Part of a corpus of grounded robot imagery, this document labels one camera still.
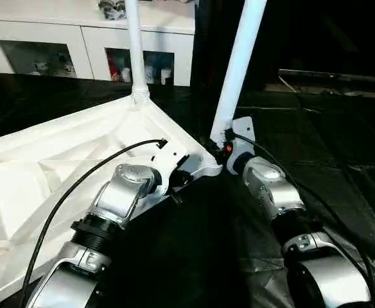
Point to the white compartment tray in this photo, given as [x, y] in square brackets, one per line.
[46, 167]

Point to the black work mat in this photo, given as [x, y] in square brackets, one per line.
[322, 160]

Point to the small red bottle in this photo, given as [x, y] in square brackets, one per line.
[113, 69]

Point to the long black bar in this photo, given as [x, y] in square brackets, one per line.
[335, 76]

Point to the silver crumpled object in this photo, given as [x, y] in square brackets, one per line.
[112, 8]

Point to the white glass-door cabinet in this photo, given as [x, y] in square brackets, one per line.
[46, 32]

